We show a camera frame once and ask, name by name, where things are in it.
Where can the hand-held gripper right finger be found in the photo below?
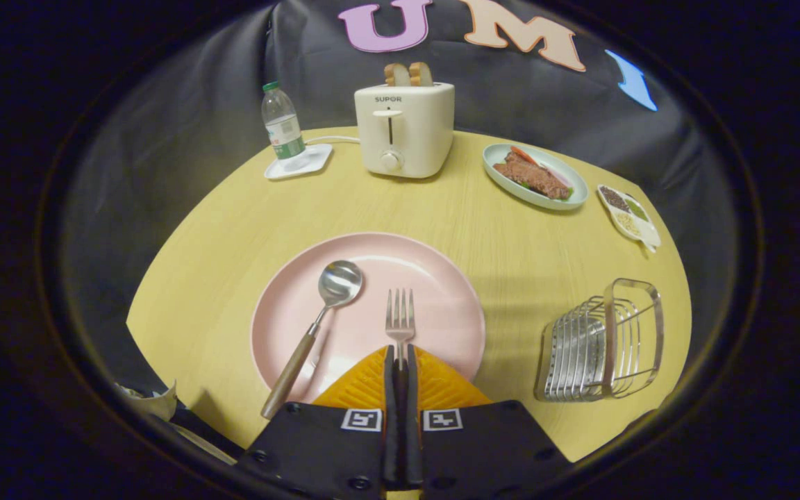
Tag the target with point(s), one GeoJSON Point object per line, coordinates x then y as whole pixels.
{"type": "Point", "coordinates": [412, 417]}

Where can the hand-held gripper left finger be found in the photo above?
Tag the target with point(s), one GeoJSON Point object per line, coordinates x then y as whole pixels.
{"type": "Point", "coordinates": [390, 417]}

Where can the pink round plate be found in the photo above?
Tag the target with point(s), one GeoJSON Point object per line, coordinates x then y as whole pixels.
{"type": "Point", "coordinates": [435, 278]}

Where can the pale green oval plate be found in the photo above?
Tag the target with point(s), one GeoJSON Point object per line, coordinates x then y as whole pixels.
{"type": "Point", "coordinates": [504, 182]}

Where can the white square coaster tray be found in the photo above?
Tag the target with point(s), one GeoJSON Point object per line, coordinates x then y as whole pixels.
{"type": "Point", "coordinates": [313, 163]}

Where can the cooked meat with vegetables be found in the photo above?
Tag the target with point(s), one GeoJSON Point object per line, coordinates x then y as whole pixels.
{"type": "Point", "coordinates": [535, 179]}

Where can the cream white toaster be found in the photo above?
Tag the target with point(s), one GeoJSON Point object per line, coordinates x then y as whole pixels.
{"type": "Point", "coordinates": [417, 132]}

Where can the white divided seasoning dish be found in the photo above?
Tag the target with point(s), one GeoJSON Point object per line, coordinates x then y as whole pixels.
{"type": "Point", "coordinates": [628, 219]}

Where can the clear plastic water bottle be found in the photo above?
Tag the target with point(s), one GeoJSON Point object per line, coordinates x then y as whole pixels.
{"type": "Point", "coordinates": [282, 121]}

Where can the toast bread slice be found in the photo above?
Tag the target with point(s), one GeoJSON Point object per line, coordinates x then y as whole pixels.
{"type": "Point", "coordinates": [396, 75]}
{"type": "Point", "coordinates": [421, 73]}

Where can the black backdrop cloth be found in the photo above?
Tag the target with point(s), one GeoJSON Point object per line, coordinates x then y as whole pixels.
{"type": "Point", "coordinates": [185, 139]}

